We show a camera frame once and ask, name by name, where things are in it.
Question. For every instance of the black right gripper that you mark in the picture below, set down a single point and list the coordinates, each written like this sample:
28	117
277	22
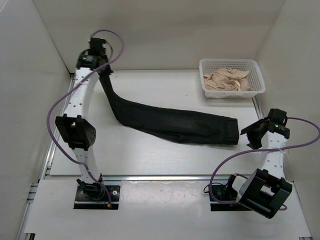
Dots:
255	144

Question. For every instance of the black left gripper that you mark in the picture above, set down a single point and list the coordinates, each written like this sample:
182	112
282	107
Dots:
107	72

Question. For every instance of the black trousers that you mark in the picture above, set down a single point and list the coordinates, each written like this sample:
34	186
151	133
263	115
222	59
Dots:
175	125

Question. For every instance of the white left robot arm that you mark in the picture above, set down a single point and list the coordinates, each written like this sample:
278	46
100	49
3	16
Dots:
73	125

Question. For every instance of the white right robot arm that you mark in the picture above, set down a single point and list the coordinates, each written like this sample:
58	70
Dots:
266	189

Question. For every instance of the beige trousers in basket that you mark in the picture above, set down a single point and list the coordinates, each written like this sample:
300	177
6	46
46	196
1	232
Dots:
227	79

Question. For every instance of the white plastic basket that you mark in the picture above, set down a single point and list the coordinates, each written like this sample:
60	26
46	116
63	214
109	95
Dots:
255	79

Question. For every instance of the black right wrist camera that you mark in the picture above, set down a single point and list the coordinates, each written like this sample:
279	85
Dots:
277	116

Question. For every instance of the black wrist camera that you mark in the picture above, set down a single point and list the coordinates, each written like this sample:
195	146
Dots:
277	116
97	46

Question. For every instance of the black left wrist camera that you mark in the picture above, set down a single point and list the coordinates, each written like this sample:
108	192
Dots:
97	46

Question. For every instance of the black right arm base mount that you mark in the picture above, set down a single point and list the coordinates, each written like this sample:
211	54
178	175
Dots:
221	192

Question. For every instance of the aluminium right frame rail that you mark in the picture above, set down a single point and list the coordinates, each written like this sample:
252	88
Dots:
261	115

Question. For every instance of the aluminium frame rail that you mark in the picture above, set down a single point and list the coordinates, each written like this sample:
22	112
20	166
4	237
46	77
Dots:
45	166
261	115
116	178

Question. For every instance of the aluminium front frame rail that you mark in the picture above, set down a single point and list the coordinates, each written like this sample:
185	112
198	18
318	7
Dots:
116	178

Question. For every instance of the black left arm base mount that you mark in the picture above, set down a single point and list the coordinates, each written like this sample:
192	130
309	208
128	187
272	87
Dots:
90	200

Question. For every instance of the aluminium left frame rail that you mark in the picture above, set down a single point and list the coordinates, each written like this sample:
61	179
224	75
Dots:
45	166

